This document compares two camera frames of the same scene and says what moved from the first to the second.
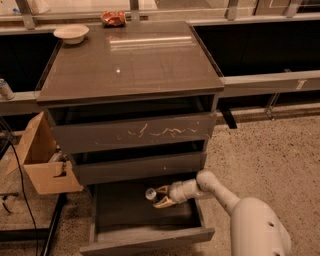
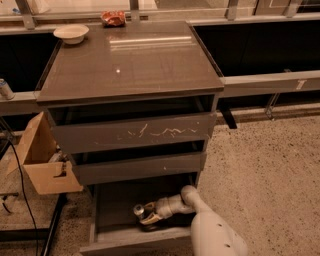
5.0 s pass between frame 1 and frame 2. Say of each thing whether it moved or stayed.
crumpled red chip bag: stayed
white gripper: moved
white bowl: stayed
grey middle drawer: stayed
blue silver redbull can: moved
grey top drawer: stayed
